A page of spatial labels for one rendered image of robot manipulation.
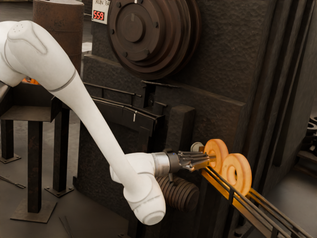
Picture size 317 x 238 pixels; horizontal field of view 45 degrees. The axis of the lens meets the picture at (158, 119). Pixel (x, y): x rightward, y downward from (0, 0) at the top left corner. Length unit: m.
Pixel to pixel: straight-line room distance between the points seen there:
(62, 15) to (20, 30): 3.50
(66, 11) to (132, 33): 2.89
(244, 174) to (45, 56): 0.74
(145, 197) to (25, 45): 0.58
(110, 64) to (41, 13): 2.63
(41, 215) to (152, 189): 1.15
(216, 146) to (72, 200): 1.20
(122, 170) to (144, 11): 0.74
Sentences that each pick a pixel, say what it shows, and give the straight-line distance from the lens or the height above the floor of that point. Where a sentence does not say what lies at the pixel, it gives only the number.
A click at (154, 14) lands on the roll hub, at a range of 1.60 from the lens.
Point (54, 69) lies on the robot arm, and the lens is 1.03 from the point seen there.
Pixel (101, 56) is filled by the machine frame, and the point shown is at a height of 0.87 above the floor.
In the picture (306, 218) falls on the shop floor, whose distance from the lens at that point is 2.70.
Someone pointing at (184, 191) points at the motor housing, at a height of 0.52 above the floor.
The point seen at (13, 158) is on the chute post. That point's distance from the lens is 2.87.
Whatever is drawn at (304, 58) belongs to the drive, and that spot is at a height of 1.00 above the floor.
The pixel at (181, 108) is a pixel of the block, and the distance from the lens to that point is 1.70.
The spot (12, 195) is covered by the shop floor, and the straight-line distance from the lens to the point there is 2.48.
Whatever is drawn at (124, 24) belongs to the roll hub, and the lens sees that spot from 1.69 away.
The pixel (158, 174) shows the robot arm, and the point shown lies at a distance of 1.39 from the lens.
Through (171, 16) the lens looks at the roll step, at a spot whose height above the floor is 1.19.
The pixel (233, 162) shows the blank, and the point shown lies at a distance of 1.36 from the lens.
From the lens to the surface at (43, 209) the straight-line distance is 2.33.
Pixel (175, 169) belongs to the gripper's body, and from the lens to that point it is 1.41.
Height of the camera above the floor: 1.36
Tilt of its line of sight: 21 degrees down
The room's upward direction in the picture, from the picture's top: 8 degrees clockwise
